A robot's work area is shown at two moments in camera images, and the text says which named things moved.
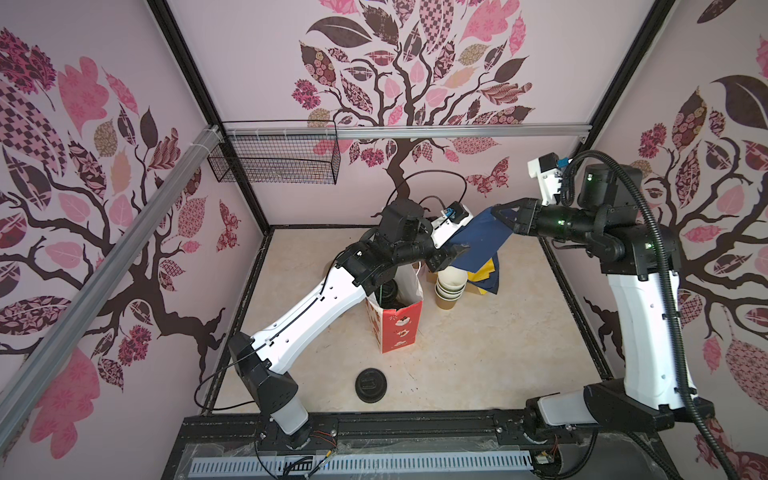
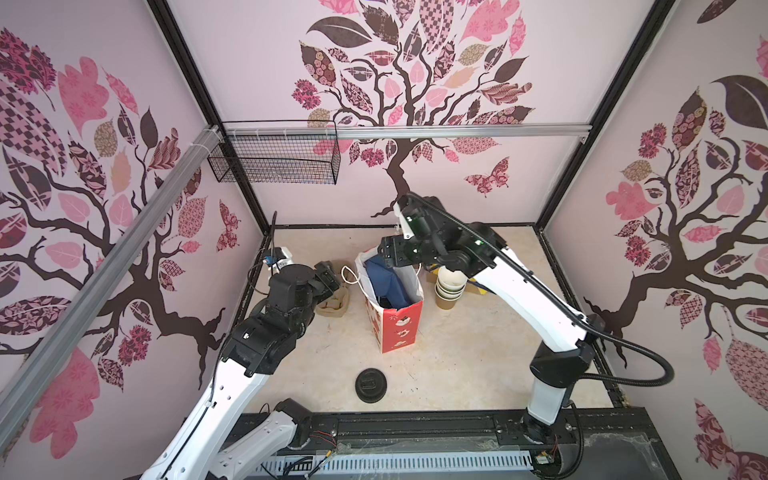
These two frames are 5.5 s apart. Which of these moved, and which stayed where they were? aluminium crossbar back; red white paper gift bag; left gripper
Moved: left gripper
Stayed: aluminium crossbar back; red white paper gift bag
